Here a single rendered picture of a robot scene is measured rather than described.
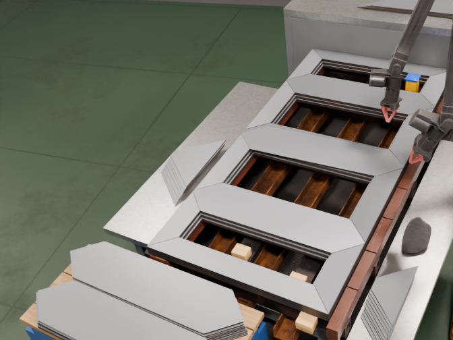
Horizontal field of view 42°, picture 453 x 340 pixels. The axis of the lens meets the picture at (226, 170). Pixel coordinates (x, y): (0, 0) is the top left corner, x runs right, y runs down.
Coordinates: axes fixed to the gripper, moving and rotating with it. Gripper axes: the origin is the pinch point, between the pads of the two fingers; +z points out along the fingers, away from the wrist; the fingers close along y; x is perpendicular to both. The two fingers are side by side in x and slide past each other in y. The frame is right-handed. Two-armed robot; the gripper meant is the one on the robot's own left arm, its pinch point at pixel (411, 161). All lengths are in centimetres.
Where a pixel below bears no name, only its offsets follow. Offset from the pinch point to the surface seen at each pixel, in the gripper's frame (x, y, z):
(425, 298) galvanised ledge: 25, 37, 23
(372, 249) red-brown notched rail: 0.6, 31.3, 18.8
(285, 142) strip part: -43, -18, 38
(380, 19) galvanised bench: -29, -99, 9
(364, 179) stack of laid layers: -8.6, -4.5, 23.2
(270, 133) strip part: -51, -23, 42
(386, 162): -3.5, -13.9, 17.5
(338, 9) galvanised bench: -50, -109, 19
